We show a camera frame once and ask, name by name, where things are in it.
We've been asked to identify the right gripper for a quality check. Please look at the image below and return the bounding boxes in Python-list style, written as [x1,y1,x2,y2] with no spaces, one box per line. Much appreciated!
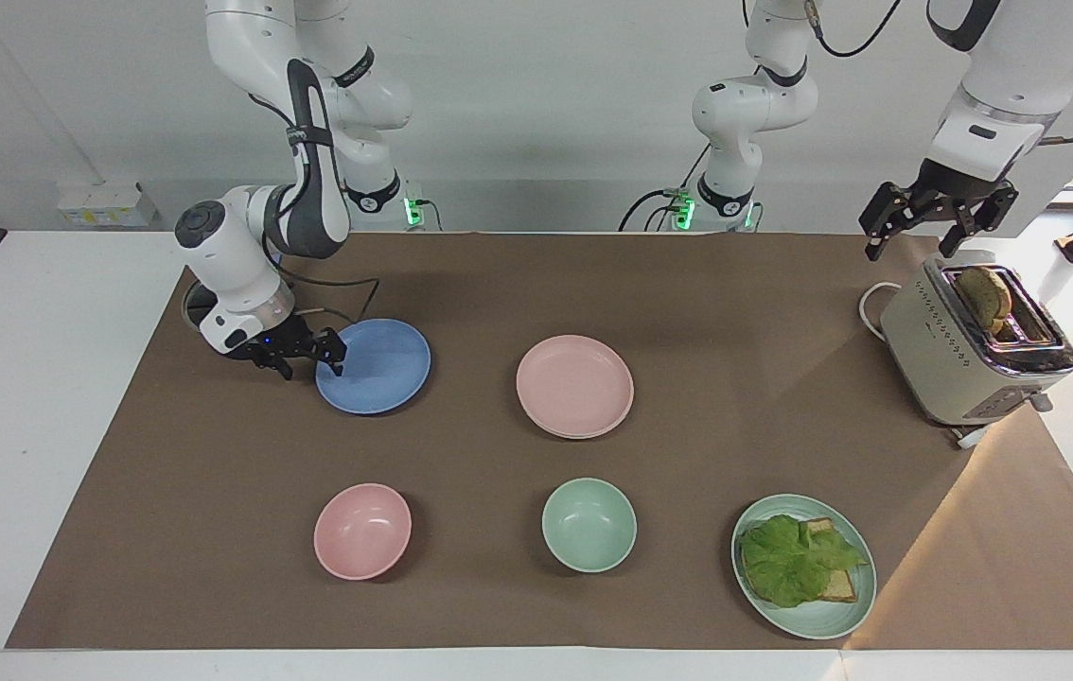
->
[218,317,349,382]

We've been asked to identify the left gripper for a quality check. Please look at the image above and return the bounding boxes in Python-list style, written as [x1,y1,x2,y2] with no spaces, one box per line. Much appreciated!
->
[858,157,1020,263]

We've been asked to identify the blue plate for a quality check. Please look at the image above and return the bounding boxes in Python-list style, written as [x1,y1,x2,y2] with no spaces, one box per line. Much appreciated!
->
[314,318,432,416]

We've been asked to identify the toasted bread slice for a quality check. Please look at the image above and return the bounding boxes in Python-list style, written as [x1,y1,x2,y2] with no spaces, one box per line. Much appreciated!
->
[957,265,1013,336]

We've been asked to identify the beige toaster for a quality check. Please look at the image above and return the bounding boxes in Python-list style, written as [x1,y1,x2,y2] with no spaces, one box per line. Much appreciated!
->
[879,250,1073,451]

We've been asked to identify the pink bowl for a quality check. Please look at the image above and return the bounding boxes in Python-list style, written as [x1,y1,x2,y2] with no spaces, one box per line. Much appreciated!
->
[312,482,413,582]

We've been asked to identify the pink plate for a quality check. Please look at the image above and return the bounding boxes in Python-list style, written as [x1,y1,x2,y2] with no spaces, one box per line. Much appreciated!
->
[515,334,636,441]

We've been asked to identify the green bowl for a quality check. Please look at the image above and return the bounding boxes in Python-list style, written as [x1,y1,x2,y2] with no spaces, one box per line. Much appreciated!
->
[540,477,639,574]

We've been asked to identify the green lettuce leaf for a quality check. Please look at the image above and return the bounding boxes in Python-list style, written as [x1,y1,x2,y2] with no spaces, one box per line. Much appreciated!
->
[738,514,869,609]

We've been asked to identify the green plate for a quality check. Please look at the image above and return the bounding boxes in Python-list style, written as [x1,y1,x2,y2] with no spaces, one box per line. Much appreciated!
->
[730,493,878,641]

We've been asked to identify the white power cable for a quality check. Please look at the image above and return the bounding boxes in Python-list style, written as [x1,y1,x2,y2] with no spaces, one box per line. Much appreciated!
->
[857,280,904,339]

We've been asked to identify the white wall outlet box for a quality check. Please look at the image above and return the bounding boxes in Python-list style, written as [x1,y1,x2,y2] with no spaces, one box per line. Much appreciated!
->
[56,179,160,229]

